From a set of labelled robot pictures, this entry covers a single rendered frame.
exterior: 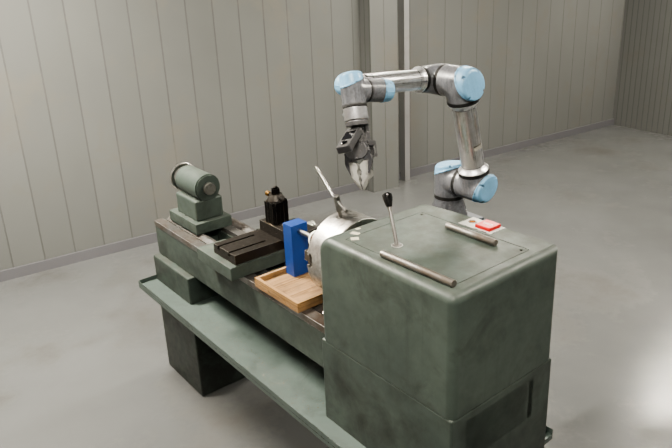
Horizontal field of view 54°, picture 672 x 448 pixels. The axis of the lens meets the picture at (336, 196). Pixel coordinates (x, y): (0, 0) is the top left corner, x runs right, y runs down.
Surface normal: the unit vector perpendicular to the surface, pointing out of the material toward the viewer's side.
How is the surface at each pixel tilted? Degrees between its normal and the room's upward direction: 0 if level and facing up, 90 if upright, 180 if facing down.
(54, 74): 90
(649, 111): 90
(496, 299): 90
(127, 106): 90
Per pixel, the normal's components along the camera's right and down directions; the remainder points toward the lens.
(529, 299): 0.62, 0.24
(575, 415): -0.04, -0.94
